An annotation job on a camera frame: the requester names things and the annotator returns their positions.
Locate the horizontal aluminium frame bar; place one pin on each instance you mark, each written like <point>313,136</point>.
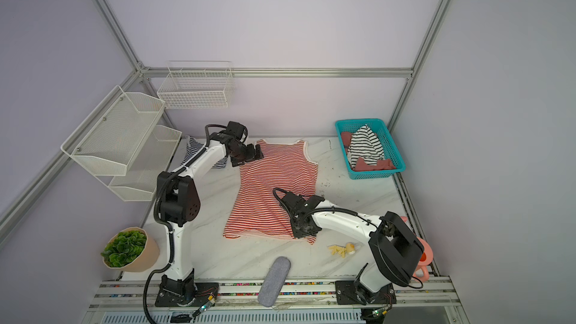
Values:
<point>285,72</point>

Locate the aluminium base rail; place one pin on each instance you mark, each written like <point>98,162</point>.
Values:
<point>127,295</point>

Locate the aluminium frame corner post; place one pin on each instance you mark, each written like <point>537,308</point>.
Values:
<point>138,75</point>

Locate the dark red garment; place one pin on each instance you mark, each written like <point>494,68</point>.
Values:
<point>361,166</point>

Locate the white wire wall basket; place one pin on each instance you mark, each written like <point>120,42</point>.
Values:
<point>197,85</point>

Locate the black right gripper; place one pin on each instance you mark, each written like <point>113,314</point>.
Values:
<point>296,234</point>

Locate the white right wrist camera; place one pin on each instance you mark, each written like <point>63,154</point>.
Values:
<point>298,205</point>

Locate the green potted plant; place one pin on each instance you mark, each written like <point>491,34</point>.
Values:
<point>131,250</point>

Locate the red white striped tank top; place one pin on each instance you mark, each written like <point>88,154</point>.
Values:
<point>256,212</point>

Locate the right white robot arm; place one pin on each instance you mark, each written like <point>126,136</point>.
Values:
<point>395,248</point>

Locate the blue white striped tank top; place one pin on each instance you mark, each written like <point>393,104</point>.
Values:
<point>193,146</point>

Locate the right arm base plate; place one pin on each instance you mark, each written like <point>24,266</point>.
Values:
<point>352,292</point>

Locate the black white striped tank top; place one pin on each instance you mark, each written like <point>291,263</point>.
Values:
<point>365,145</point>

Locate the grey fabric pouch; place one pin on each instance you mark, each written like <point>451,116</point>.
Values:
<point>273,282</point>

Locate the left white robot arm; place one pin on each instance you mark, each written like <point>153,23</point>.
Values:
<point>177,201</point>

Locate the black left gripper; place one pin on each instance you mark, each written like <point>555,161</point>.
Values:
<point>251,155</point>

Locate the white mesh wall shelf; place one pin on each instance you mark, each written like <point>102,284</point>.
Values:
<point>124,145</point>

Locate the teal plastic basket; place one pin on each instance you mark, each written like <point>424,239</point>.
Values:
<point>391,151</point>

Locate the pink watering can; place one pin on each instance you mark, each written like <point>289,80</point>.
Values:
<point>421,272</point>

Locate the yellow toy giraffe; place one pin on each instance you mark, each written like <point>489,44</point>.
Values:
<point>342,250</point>

